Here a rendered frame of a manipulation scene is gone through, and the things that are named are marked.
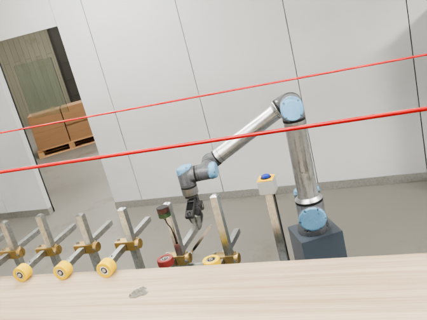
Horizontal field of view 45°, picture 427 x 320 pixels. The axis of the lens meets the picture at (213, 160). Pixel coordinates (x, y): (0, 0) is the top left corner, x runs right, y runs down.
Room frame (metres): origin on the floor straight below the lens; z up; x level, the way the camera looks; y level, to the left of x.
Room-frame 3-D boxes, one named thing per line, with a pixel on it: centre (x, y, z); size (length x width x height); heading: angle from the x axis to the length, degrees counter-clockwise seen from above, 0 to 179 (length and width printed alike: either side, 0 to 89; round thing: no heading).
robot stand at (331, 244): (2.73, -0.48, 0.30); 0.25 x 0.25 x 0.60; 6
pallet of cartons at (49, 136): (9.81, 2.58, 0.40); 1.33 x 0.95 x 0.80; 96
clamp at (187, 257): (2.30, 0.29, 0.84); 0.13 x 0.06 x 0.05; 68
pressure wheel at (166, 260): (2.22, 0.34, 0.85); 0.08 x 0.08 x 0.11
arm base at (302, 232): (2.73, -0.48, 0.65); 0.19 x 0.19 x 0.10
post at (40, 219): (2.57, 0.97, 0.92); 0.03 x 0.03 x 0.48; 68
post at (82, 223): (2.48, 0.73, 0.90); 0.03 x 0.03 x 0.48; 68
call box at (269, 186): (2.10, -0.20, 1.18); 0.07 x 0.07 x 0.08; 68
